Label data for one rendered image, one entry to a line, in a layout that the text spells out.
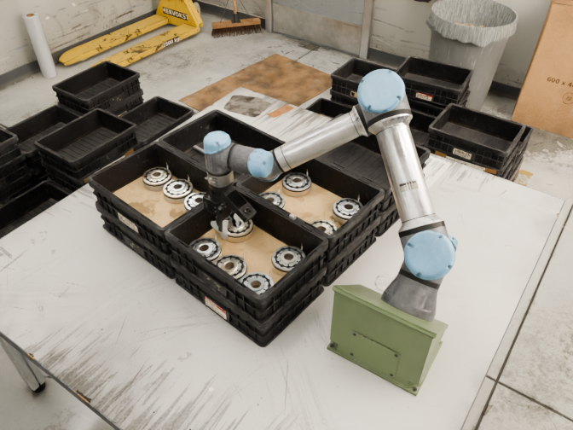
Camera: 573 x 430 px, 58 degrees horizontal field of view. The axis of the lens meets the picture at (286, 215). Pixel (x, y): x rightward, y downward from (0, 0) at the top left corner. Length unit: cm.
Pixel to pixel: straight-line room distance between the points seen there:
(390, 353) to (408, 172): 47
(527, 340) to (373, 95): 163
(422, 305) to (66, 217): 132
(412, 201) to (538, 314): 157
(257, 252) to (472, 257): 75
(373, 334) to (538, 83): 295
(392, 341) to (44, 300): 108
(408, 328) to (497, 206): 93
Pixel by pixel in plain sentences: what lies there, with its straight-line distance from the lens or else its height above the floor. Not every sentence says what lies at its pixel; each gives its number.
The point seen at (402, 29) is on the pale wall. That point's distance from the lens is 456.
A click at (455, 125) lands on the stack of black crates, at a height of 49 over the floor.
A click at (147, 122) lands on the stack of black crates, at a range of 318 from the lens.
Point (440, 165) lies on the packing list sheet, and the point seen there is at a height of 70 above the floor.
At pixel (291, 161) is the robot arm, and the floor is 110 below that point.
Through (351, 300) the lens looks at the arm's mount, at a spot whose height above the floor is 95.
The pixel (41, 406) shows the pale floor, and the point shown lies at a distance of 247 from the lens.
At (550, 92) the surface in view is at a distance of 408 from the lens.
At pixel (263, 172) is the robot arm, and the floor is 114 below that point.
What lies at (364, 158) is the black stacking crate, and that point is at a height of 83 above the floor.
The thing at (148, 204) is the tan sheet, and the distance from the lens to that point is 185.
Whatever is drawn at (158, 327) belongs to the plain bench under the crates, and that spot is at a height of 70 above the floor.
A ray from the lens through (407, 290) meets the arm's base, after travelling 143.
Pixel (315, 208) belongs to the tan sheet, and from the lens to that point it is 178.
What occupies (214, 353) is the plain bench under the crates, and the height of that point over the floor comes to 70.
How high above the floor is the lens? 199
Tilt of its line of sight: 42 degrees down
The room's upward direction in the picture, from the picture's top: straight up
